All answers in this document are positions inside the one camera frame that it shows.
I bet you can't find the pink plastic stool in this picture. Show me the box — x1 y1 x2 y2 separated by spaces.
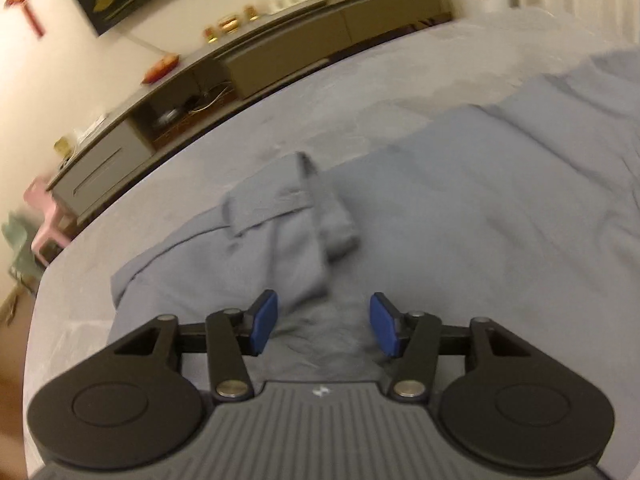
24 175 78 267

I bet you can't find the green plastic stool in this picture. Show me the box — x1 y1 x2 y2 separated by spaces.
0 212 45 291

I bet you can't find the long low television cabinet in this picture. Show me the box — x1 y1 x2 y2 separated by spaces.
47 0 453 226

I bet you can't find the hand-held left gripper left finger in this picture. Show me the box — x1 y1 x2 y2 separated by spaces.
115 289 279 402

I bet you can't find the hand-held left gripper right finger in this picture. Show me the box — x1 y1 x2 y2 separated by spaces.
369 292 533 402

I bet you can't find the red fruit tray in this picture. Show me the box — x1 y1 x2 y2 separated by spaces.
141 54 181 85

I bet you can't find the bed with grey sheet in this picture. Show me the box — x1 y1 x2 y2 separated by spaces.
22 7 640 480

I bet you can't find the grey-blue garment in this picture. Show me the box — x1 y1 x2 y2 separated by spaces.
110 52 640 386

